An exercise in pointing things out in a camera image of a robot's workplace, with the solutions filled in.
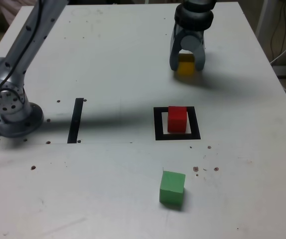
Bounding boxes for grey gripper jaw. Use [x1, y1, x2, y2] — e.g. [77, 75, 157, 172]
[169, 23, 187, 71]
[181, 29, 207, 72]

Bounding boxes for yellow cube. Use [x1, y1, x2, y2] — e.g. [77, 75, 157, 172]
[176, 52, 196, 76]

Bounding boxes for red cube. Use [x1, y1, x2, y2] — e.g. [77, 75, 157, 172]
[167, 106, 188, 133]

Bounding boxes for green cube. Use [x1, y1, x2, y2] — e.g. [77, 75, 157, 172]
[159, 170, 186, 207]

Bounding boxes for black tape square outline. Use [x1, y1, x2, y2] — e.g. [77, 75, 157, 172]
[153, 106, 201, 141]

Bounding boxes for grey box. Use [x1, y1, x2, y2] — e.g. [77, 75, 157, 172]
[272, 65, 286, 78]

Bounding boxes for black tape strip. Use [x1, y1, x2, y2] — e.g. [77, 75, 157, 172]
[67, 98, 84, 144]

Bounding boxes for pink striped cloth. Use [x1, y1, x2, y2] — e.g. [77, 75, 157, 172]
[0, 0, 38, 25]

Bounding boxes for white frame post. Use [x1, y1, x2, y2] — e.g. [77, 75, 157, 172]
[255, 0, 271, 38]

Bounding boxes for black background cable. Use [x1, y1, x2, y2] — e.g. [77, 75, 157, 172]
[270, 0, 286, 64]

